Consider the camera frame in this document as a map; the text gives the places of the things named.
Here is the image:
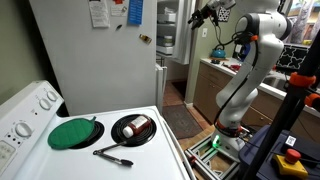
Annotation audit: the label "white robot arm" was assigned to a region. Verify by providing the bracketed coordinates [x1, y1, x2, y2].
[188, 0, 292, 159]

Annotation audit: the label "blue paper on fridge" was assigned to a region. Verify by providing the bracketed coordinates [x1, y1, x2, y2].
[128, 0, 143, 25]

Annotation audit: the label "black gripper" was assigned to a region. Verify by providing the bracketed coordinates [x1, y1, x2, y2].
[188, 5, 218, 30]

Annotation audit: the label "white refrigerator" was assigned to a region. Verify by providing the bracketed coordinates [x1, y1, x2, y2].
[29, 0, 162, 115]

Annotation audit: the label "yellow emergency stop box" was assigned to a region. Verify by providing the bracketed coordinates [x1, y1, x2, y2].
[273, 149, 308, 179]

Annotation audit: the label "gold fridge magnet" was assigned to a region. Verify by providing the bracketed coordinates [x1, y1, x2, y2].
[139, 34, 152, 44]

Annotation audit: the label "white paper note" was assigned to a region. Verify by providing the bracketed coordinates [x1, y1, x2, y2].
[89, 0, 110, 28]

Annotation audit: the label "white electric stove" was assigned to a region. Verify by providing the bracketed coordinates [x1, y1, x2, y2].
[0, 81, 194, 180]

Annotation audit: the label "white wall light switch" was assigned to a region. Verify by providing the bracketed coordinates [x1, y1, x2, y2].
[202, 28, 208, 38]

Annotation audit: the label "black tripod pole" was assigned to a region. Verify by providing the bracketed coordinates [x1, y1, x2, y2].
[239, 31, 320, 180]

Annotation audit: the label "teal kettle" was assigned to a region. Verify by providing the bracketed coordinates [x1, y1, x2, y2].
[211, 45, 226, 58]

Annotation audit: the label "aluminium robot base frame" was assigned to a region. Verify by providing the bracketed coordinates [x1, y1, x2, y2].
[185, 136, 239, 180]

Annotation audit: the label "wooden kitchen cabinets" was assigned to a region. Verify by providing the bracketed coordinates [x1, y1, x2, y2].
[193, 62, 320, 143]

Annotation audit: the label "dark floor rug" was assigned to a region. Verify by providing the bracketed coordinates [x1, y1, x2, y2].
[162, 105, 202, 139]

